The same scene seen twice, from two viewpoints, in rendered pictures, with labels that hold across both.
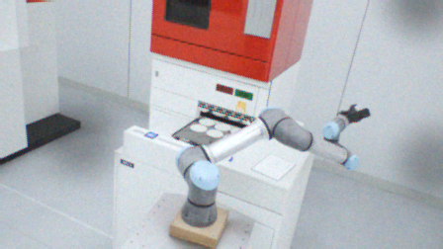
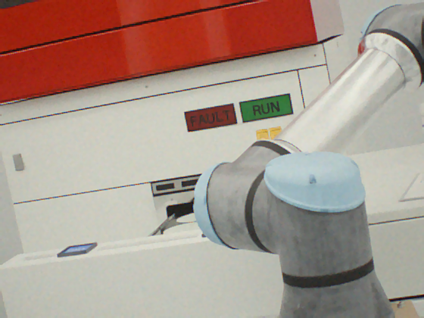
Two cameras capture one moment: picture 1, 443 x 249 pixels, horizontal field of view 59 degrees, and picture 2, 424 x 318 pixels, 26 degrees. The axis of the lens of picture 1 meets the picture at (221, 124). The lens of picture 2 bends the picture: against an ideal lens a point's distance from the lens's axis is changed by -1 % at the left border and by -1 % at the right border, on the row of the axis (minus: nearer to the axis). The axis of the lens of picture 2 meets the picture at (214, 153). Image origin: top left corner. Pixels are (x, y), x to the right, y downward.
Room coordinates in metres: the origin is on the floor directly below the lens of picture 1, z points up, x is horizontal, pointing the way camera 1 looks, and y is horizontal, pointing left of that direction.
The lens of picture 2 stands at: (0.23, 0.30, 1.27)
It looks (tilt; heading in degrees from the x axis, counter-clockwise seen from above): 7 degrees down; 352
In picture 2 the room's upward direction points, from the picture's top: 11 degrees counter-clockwise
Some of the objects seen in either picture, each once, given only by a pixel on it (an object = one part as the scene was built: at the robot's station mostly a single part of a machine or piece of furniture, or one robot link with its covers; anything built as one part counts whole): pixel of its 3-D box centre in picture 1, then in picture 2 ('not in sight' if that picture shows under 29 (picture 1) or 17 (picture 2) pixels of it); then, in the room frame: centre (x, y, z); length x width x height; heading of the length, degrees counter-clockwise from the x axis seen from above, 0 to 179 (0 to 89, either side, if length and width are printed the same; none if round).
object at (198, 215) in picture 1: (200, 206); (332, 298); (1.31, 0.04, 0.93); 0.15 x 0.15 x 0.10
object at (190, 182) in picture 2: (228, 112); (243, 174); (2.26, -0.03, 0.96); 0.44 x 0.01 x 0.02; 68
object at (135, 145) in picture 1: (172, 155); (158, 281); (1.75, 0.23, 0.89); 0.55 x 0.09 x 0.14; 68
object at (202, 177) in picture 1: (203, 181); (314, 209); (1.32, 0.04, 1.04); 0.13 x 0.12 x 0.14; 29
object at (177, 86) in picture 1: (205, 95); (165, 160); (2.34, 0.13, 1.02); 0.82 x 0.03 x 0.40; 68
